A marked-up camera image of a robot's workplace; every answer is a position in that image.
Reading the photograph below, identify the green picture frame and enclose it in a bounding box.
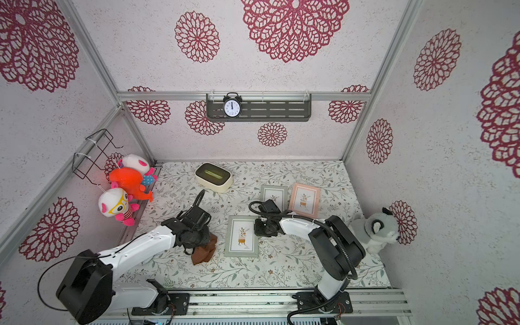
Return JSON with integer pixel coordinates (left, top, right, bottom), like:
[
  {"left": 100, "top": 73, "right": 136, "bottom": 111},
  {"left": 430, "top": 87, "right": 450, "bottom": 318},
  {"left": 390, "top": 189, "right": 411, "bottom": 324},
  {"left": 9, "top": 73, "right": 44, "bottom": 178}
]
[
  {"left": 261, "top": 185, "right": 288, "bottom": 211},
  {"left": 224, "top": 215, "right": 259, "bottom": 258}
]

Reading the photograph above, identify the brown cloth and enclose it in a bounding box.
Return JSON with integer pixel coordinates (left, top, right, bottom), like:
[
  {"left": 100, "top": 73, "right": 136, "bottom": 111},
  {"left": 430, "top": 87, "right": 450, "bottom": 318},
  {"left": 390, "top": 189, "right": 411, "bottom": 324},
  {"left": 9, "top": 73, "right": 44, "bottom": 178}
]
[{"left": 191, "top": 233, "right": 218, "bottom": 265}]

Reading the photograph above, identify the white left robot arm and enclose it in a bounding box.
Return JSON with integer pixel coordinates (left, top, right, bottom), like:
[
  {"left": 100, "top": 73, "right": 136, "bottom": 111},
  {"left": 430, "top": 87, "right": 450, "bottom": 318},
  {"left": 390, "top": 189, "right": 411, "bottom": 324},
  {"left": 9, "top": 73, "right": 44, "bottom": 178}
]
[{"left": 56, "top": 206, "right": 211, "bottom": 324}]

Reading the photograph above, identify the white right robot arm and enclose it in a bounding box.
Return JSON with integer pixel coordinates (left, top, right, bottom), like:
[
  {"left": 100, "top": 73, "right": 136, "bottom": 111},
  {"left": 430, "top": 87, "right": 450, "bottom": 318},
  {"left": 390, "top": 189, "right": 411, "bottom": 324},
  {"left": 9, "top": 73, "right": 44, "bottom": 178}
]
[{"left": 249, "top": 200, "right": 366, "bottom": 301}]

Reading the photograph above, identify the cream tissue box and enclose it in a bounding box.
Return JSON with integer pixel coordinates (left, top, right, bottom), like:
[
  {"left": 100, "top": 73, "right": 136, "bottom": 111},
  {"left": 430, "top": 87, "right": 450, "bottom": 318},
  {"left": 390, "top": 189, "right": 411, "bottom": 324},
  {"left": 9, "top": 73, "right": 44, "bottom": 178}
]
[{"left": 195, "top": 162, "right": 234, "bottom": 193}]

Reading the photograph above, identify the orange plush toy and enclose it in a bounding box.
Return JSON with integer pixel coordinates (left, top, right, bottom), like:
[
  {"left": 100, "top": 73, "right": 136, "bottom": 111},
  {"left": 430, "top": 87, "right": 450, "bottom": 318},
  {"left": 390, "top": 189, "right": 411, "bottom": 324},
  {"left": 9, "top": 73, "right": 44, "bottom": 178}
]
[{"left": 109, "top": 167, "right": 154, "bottom": 202}]

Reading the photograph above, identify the white plush with glasses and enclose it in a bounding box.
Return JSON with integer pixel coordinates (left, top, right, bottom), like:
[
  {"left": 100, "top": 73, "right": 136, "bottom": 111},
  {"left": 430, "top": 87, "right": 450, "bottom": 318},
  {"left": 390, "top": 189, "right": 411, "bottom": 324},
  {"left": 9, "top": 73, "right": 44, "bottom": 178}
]
[{"left": 98, "top": 188, "right": 139, "bottom": 227}]

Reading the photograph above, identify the white pink plush toy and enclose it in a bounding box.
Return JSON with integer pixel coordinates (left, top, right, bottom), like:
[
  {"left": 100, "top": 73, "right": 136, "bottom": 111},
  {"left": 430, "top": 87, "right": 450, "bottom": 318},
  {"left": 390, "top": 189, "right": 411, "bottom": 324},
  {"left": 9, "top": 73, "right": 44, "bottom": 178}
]
[{"left": 117, "top": 154, "right": 155, "bottom": 176}]

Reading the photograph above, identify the grey husky plush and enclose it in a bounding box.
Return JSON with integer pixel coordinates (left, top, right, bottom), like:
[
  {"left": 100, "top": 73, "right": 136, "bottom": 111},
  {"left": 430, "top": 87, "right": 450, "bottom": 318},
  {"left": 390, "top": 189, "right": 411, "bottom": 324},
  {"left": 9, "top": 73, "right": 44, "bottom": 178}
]
[{"left": 348, "top": 207, "right": 400, "bottom": 255}]

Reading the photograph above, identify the black alarm clock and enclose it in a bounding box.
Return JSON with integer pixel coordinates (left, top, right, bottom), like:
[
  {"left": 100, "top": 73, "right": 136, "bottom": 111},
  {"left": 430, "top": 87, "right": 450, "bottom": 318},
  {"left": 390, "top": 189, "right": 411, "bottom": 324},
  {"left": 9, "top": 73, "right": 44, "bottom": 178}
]
[{"left": 223, "top": 92, "right": 242, "bottom": 119}]

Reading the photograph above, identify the pink picture frame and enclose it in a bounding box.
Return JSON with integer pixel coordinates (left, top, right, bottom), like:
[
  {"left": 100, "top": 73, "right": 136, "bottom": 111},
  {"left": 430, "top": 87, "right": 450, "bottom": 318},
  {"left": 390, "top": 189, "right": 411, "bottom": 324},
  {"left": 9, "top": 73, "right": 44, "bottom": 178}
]
[{"left": 288, "top": 183, "right": 321, "bottom": 219}]

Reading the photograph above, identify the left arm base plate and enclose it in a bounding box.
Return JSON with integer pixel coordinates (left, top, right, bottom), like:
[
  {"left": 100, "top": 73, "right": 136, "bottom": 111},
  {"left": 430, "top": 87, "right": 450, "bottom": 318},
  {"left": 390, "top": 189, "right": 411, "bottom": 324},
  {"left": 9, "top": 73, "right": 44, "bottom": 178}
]
[{"left": 130, "top": 279, "right": 190, "bottom": 316}]

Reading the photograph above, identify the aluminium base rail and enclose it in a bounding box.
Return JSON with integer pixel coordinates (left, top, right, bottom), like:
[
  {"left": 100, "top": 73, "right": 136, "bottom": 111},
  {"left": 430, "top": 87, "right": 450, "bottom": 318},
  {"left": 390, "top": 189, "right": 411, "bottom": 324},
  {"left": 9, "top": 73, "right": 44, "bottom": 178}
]
[{"left": 91, "top": 288, "right": 413, "bottom": 324}]

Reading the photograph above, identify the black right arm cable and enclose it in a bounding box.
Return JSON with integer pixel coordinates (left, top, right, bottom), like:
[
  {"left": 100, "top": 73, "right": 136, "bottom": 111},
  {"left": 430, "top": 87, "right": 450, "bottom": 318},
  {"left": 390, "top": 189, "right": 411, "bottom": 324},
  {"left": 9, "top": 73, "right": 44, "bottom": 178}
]
[{"left": 247, "top": 200, "right": 359, "bottom": 325}]

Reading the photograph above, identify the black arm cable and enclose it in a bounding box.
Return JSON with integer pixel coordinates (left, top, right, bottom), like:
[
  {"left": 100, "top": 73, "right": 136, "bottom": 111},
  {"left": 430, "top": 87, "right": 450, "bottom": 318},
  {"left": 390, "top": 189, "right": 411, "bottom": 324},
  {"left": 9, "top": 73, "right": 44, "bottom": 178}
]
[
  {"left": 37, "top": 189, "right": 212, "bottom": 325},
  {"left": 247, "top": 200, "right": 359, "bottom": 325}
]

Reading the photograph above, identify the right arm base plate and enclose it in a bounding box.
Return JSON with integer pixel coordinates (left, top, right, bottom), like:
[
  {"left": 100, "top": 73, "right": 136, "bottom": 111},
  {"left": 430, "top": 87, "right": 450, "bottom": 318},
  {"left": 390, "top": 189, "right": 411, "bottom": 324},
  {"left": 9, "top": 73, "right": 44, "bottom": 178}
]
[{"left": 291, "top": 291, "right": 353, "bottom": 314}]

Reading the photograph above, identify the grey wall shelf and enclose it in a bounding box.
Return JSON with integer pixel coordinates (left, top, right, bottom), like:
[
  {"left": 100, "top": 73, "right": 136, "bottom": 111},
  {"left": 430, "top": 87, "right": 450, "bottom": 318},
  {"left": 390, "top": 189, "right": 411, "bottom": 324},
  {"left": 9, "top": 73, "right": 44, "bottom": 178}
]
[{"left": 206, "top": 93, "right": 312, "bottom": 122}]

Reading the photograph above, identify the black wire basket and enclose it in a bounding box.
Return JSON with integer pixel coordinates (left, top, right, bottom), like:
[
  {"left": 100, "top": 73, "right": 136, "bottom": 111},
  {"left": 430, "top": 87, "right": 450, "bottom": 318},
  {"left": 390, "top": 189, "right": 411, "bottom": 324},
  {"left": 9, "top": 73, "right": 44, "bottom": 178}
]
[{"left": 70, "top": 128, "right": 124, "bottom": 186}]

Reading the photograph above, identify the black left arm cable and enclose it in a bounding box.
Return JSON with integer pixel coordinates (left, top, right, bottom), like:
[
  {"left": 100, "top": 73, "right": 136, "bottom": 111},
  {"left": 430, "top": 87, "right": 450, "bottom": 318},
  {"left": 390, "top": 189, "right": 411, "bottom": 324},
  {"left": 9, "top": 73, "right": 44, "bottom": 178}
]
[{"left": 37, "top": 189, "right": 212, "bottom": 325}]

